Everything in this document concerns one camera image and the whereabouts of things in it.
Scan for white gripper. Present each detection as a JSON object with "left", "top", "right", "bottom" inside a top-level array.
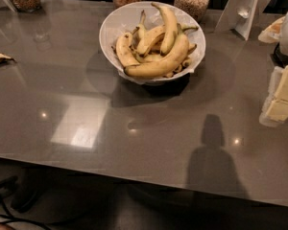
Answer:
[{"left": 258, "top": 16, "right": 288, "bottom": 102}]

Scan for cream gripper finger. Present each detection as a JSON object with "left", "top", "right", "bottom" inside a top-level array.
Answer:
[{"left": 259, "top": 100, "right": 288, "bottom": 127}]

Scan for curved banana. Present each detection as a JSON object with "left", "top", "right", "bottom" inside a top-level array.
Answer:
[{"left": 151, "top": 2, "right": 178, "bottom": 56}]

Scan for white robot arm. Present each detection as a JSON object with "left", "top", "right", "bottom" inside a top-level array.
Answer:
[{"left": 258, "top": 12, "right": 288, "bottom": 127}]

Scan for long front banana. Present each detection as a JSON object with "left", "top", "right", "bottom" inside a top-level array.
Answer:
[{"left": 124, "top": 26, "right": 189, "bottom": 79}]

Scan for middle banana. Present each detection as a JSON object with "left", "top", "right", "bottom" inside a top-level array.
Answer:
[{"left": 134, "top": 24, "right": 198, "bottom": 58}]

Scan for small back banana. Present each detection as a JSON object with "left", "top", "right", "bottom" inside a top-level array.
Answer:
[{"left": 132, "top": 11, "right": 146, "bottom": 39}]

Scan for left short banana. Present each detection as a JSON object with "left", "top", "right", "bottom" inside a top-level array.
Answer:
[{"left": 115, "top": 33, "right": 138, "bottom": 67}]

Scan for white bowl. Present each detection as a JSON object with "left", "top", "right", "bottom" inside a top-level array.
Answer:
[{"left": 99, "top": 1, "right": 205, "bottom": 85}]

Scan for white angled stand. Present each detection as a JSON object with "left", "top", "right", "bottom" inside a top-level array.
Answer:
[{"left": 214, "top": 0, "right": 271, "bottom": 40}]

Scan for black cables under table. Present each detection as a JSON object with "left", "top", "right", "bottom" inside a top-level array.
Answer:
[{"left": 0, "top": 175, "right": 52, "bottom": 230}]

